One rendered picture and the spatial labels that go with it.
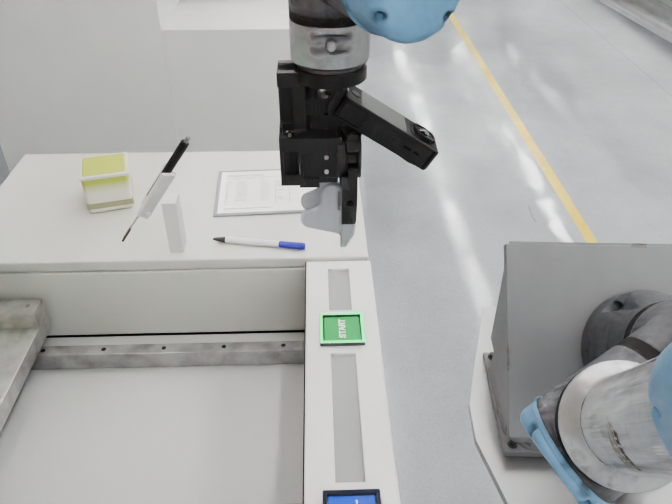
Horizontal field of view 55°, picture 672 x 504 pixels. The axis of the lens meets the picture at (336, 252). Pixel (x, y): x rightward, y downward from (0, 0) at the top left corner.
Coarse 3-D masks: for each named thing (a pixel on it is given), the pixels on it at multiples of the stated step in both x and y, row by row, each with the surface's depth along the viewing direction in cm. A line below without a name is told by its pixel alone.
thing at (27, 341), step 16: (48, 320) 97; (0, 336) 92; (16, 336) 92; (32, 336) 92; (0, 352) 90; (16, 352) 90; (32, 352) 91; (0, 368) 87; (16, 368) 87; (0, 384) 85; (16, 384) 86; (0, 400) 83; (0, 416) 82
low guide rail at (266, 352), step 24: (48, 360) 94; (72, 360) 94; (96, 360) 94; (120, 360) 94; (144, 360) 95; (168, 360) 95; (192, 360) 95; (216, 360) 95; (240, 360) 95; (264, 360) 95; (288, 360) 96
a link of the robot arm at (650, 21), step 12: (600, 0) 43; (612, 0) 41; (624, 0) 40; (636, 0) 39; (648, 0) 38; (660, 0) 38; (624, 12) 41; (636, 12) 40; (648, 12) 39; (660, 12) 38; (648, 24) 40; (660, 24) 39; (660, 36) 40
